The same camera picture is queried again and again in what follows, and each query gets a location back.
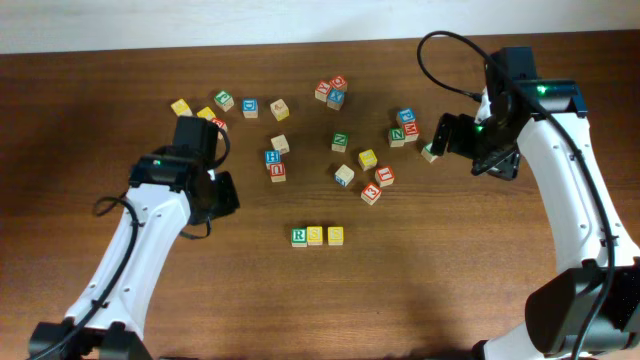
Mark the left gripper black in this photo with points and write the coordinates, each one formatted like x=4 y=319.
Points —
x=226 y=192

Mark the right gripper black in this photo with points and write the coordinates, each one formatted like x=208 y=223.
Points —
x=501 y=162

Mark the green block R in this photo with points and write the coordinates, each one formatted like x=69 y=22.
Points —
x=299 y=237

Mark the yellow block edge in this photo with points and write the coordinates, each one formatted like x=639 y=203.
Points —
x=314 y=235

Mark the yellow block S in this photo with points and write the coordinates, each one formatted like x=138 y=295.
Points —
x=335 y=235

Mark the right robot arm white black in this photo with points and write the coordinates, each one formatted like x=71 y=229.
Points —
x=591 y=306

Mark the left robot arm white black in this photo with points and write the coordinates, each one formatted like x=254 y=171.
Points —
x=175 y=186

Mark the green block V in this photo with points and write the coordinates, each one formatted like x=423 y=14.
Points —
x=427 y=153

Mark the red block E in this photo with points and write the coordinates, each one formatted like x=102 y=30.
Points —
x=222 y=127

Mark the blue block H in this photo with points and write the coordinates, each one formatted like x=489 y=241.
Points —
x=272 y=157

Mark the yellow block beside E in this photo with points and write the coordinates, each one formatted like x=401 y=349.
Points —
x=206 y=113

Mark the red block M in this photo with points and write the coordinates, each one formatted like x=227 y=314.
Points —
x=411 y=131

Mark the plain wooden block centre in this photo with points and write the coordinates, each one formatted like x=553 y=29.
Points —
x=280 y=144

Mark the yellow block far left top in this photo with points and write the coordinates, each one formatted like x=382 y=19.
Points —
x=181 y=108

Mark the blue block P right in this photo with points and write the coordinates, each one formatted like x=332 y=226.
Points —
x=405 y=115

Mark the green block P top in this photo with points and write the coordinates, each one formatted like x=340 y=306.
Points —
x=224 y=100

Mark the blue block D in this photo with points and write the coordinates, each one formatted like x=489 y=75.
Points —
x=250 y=108

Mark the green block N right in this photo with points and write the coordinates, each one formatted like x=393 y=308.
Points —
x=396 y=137

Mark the green block n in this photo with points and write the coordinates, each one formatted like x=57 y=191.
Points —
x=396 y=137
x=339 y=142

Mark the wooden block yellow side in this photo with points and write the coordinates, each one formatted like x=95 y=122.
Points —
x=279 y=109

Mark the red block I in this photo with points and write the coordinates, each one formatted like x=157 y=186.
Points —
x=384 y=176

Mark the yellow block E centre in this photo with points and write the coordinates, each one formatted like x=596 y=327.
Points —
x=367 y=159

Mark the red block 3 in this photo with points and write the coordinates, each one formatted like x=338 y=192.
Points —
x=371 y=193

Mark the wooden block blue side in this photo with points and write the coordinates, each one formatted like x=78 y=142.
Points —
x=344 y=175

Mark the green block N centre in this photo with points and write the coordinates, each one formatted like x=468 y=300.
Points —
x=339 y=142

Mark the red block Y top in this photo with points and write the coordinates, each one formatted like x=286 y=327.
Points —
x=322 y=90

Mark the blue block X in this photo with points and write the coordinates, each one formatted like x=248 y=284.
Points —
x=335 y=99

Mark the red block Q top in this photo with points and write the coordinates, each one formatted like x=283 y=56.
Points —
x=338 y=83

